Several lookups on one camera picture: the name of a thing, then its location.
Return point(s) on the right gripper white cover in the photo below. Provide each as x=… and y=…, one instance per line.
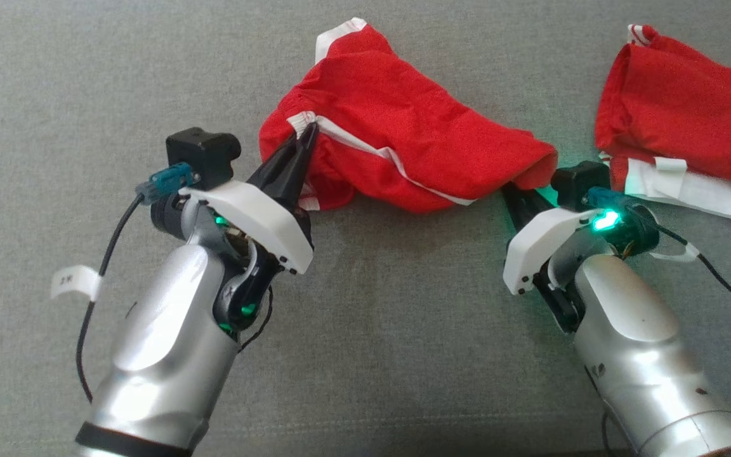
x=537, y=244

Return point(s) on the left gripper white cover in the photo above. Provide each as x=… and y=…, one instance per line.
x=264, y=216

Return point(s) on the red shorts white trim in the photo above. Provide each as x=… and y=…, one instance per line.
x=403, y=120

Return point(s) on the red basketball jersey number 23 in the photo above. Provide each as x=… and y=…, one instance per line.
x=683, y=108

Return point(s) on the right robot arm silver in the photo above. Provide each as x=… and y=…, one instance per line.
x=632, y=330

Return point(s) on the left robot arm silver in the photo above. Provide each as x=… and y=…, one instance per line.
x=162, y=330

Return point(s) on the wide grey sofa chaise seat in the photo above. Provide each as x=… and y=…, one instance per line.
x=86, y=76

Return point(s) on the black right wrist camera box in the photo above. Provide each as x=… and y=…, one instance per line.
x=578, y=181

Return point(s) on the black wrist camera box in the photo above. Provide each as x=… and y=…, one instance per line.
x=578, y=181
x=204, y=152

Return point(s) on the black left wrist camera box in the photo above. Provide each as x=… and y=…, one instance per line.
x=204, y=152

